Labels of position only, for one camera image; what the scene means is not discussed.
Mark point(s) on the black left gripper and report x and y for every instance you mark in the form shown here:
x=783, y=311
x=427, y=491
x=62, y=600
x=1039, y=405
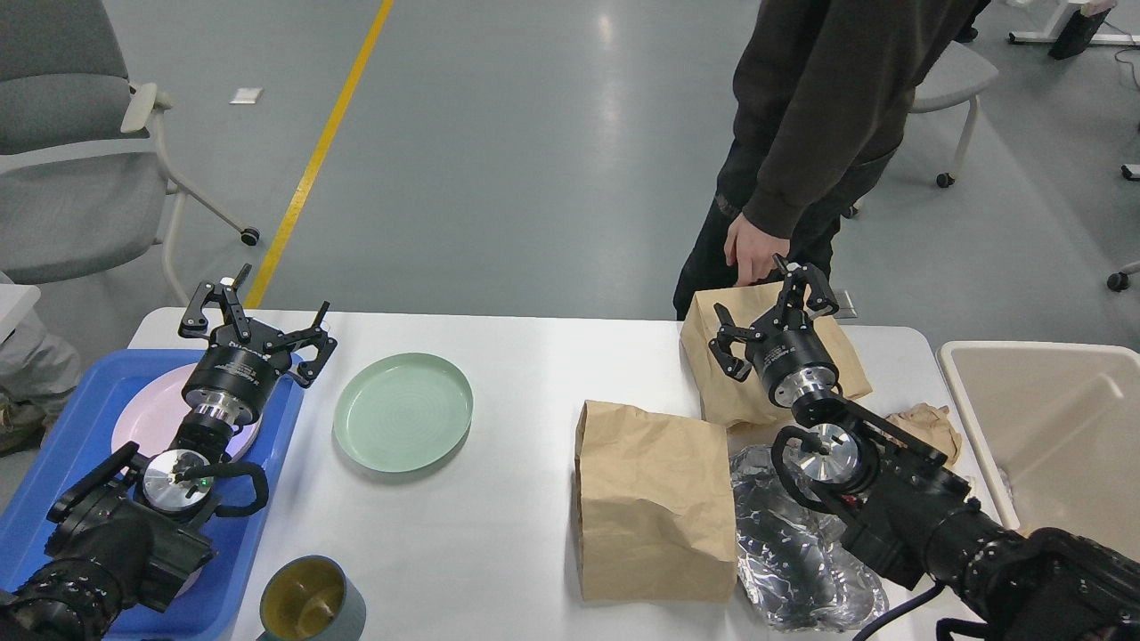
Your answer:
x=232, y=375

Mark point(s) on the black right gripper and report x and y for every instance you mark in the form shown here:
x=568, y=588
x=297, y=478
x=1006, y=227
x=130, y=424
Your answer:
x=792, y=363

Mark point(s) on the green plate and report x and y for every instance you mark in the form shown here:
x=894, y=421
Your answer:
x=403, y=413

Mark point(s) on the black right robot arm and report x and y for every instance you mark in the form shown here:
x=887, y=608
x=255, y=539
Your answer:
x=905, y=515

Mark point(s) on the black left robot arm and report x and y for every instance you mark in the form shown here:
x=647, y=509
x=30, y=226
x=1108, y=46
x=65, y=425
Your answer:
x=131, y=531

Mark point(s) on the person's hand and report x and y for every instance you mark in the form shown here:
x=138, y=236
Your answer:
x=752, y=252

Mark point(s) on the rear brown paper bag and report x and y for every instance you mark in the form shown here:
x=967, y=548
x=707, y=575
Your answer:
x=728, y=402

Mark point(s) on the brown paper bag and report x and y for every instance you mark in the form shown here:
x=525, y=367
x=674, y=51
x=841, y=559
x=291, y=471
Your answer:
x=656, y=519
x=728, y=402

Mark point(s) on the pink plate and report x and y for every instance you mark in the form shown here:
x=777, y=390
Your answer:
x=153, y=415

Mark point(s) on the crumpled brown paper napkin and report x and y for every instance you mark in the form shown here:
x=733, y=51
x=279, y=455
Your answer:
x=931, y=425

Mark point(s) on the blue plastic tray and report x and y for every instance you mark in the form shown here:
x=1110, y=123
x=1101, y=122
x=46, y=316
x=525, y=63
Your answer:
x=80, y=440

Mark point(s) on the front brown paper bag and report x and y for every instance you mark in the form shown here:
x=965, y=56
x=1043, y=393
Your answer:
x=656, y=519

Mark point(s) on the grey office chair left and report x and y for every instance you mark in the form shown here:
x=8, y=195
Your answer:
x=87, y=181

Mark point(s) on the person in dark clothes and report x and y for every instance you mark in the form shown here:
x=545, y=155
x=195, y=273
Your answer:
x=823, y=91

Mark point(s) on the crumpled silver foil bag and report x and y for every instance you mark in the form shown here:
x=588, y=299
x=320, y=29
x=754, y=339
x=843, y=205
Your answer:
x=794, y=569

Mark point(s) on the beige plastic bin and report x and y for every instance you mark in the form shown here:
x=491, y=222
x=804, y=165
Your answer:
x=1055, y=429

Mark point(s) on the grey chair right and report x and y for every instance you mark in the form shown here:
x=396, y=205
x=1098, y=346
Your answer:
x=959, y=76

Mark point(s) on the white desk leg base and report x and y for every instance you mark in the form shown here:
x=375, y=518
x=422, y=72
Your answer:
x=1074, y=27

